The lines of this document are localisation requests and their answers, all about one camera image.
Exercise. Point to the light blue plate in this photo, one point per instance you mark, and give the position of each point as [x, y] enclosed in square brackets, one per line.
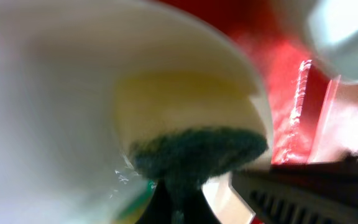
[328, 29]

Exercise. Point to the red plastic tray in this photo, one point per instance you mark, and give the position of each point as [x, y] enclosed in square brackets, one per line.
[297, 90]

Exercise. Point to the white plate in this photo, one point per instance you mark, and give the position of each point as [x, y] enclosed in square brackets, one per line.
[60, 157]

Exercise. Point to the green yellow sponge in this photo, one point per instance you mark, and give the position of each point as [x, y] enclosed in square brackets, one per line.
[185, 128]

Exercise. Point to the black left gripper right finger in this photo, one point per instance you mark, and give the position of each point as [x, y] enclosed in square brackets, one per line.
[301, 193]

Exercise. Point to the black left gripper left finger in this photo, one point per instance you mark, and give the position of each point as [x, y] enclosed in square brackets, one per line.
[162, 209]

